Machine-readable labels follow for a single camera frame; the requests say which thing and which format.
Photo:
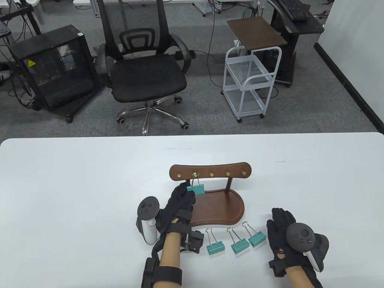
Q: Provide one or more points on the teal binder clip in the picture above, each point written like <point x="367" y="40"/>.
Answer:
<point x="240" y="246"/>
<point x="198" y="190"/>
<point x="215" y="248"/>
<point x="257" y="240"/>

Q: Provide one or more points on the black office chair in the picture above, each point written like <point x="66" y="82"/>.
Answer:
<point x="148" y="78"/>

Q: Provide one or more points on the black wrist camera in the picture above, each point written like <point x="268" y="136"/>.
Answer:
<point x="276" y="268"/>

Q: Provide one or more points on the brown wooden key rack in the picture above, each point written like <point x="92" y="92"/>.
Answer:
<point x="216" y="210"/>

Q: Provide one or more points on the black keyboard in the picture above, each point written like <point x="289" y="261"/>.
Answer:
<point x="295" y="9"/>

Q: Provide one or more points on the black white handheld controller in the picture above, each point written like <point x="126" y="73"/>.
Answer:
<point x="300" y="237"/>
<point x="148" y="207"/>

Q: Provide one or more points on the person's right forearm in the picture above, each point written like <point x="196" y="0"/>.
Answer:
<point x="300" y="280"/>

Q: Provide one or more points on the black metal stand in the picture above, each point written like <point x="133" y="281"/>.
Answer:
<point x="18" y="12"/>

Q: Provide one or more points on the black power strip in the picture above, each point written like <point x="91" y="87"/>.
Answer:
<point x="189" y="55"/>

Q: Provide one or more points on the black computer tower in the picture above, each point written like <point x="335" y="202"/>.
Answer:
<point x="271" y="64"/>

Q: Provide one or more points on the white metal trolley cart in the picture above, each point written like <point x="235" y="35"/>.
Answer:
<point x="246" y="103"/>

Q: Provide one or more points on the person's right hand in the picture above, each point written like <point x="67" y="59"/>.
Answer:
<point x="277" y="234"/>

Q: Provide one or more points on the brown wooden side table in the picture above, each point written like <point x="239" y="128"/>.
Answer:
<point x="256" y="33"/>

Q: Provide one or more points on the person's left hand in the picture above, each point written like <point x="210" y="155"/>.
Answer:
<point x="180" y="204"/>

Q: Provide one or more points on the black armband pack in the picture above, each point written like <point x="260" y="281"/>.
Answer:
<point x="168" y="274"/>

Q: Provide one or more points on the white wheeled table frame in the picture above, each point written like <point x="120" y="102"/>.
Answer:
<point x="204" y="7"/>

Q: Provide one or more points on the person's left forearm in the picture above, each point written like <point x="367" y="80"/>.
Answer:
<point x="169" y="252"/>

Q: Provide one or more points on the black desk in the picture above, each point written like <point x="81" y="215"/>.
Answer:
<point x="313" y="25"/>

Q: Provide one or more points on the black wheeled platform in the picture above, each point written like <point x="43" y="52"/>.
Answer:
<point x="78" y="103"/>

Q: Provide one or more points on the black glass computer case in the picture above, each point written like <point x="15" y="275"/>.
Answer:
<point x="60" y="72"/>

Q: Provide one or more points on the white desk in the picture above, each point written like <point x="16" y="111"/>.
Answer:
<point x="95" y="7"/>

